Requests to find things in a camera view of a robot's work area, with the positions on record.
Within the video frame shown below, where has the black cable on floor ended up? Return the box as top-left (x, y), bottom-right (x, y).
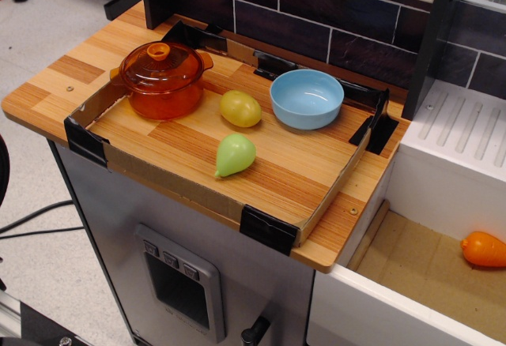
top-left (0, 199), bottom-right (85, 240)

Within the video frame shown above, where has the light blue bowl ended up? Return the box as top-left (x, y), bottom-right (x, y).
top-left (270, 70), bottom-right (344, 130)

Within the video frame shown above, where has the orange pot lid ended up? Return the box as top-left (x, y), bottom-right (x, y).
top-left (118, 42), bottom-right (213, 94)

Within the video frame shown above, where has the orange toy carrot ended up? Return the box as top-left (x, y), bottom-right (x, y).
top-left (460, 231), bottom-right (505, 268)

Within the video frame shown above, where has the orange transparent pot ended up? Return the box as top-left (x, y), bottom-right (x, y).
top-left (110, 63), bottom-right (203, 121)

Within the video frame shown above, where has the grey toy dishwasher cabinet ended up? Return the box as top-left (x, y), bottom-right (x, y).
top-left (51, 144), bottom-right (315, 345)

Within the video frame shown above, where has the yellow toy potato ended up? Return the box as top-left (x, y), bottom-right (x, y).
top-left (220, 90), bottom-right (262, 128)

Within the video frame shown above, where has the green toy pear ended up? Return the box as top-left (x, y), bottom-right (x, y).
top-left (214, 134), bottom-right (256, 178)

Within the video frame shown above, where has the black dishwasher knob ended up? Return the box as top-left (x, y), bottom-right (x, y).
top-left (240, 316), bottom-right (270, 346)

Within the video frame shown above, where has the cardboard fence with black tape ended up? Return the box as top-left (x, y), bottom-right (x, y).
top-left (64, 22), bottom-right (404, 258)

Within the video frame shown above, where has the white toy sink unit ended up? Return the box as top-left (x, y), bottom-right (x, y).
top-left (307, 81), bottom-right (505, 345)

